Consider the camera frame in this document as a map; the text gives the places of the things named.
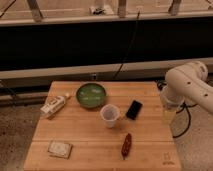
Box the black floor cable bundle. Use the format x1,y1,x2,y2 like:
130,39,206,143
156,80,198,139

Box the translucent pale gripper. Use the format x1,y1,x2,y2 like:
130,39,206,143
160,86,184,125

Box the white ceramic cup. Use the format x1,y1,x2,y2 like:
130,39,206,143
100,104,120,128

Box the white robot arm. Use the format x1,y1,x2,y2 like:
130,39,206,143
160,61,213,124

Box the green ceramic bowl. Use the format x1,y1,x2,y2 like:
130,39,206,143
76,83,106,108

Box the black smartphone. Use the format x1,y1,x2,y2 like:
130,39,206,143
126,100,142,120

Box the small dark object on ledge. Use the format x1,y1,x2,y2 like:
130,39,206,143
90,6,106,15

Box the black hanging cable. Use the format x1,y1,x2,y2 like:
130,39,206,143
111,10,141,80

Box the white tube with label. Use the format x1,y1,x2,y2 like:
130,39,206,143
40,93,70,118

